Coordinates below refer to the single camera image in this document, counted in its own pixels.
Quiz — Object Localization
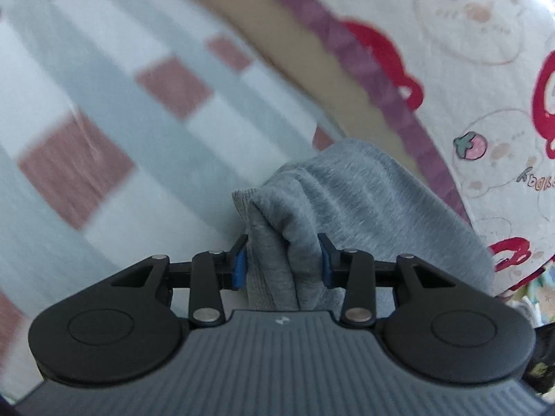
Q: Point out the grey sweatpants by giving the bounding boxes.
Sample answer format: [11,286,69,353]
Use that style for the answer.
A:
[232,139,494,314]

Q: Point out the checkered bed sheet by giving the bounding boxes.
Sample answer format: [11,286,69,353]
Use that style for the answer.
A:
[1,0,342,403]

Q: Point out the floral quilted blanket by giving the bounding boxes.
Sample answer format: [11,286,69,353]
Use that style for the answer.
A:
[506,261,555,328]

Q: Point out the bear print headboard cover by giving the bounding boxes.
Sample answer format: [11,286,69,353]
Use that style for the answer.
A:
[279,0,554,294]

